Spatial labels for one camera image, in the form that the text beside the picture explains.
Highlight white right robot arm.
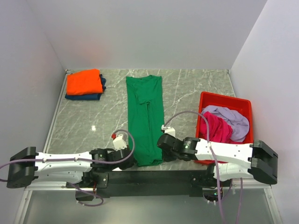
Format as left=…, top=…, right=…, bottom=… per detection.
left=157, top=133, right=278, bottom=186

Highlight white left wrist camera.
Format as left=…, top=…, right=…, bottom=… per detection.
left=111, top=133, right=127, bottom=151

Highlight green t shirt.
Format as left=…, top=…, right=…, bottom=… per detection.
left=126, top=75, right=164, bottom=167

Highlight magenta t shirt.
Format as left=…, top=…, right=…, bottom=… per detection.
left=199, top=112, right=233, bottom=143

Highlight folded orange t shirt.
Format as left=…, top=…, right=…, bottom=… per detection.
left=66, top=69, right=103, bottom=96

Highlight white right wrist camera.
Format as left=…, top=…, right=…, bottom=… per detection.
left=161, top=125, right=176, bottom=137

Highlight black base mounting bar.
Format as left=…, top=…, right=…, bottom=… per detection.
left=65, top=170, right=225, bottom=199

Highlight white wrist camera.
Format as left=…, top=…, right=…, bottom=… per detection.
left=161, top=125, right=176, bottom=137
left=111, top=133, right=127, bottom=151

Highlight folded navy blue t shirt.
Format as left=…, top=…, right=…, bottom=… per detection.
left=65, top=74, right=106, bottom=101

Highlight lavender t shirt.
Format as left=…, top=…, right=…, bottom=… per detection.
left=202, top=105, right=250, bottom=143

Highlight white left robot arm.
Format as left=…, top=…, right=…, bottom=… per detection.
left=5, top=147, right=135, bottom=189

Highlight aluminium frame rail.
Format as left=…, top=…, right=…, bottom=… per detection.
left=14, top=69, right=71, bottom=224

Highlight red plastic bin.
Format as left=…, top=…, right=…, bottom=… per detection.
left=193, top=91, right=254, bottom=165

